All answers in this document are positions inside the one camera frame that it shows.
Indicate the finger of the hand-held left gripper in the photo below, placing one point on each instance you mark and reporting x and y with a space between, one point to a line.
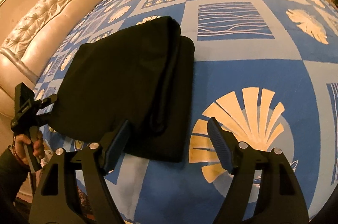
48 101

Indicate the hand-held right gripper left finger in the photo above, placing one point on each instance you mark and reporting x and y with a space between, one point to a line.
118 144

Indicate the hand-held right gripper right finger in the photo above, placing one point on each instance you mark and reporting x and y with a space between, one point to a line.
220 144

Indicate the black pants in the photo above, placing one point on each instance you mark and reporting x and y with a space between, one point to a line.
118 76

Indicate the person's left forearm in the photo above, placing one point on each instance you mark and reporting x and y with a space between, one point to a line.
10 176

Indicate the person's left hand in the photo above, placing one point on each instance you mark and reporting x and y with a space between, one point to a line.
20 144

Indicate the patterned rug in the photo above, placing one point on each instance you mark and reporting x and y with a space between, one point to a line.
82 200

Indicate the cream tufted headboard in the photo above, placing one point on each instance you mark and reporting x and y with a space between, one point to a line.
52 15

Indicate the blue printed bedspread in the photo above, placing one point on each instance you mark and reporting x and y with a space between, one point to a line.
237 54

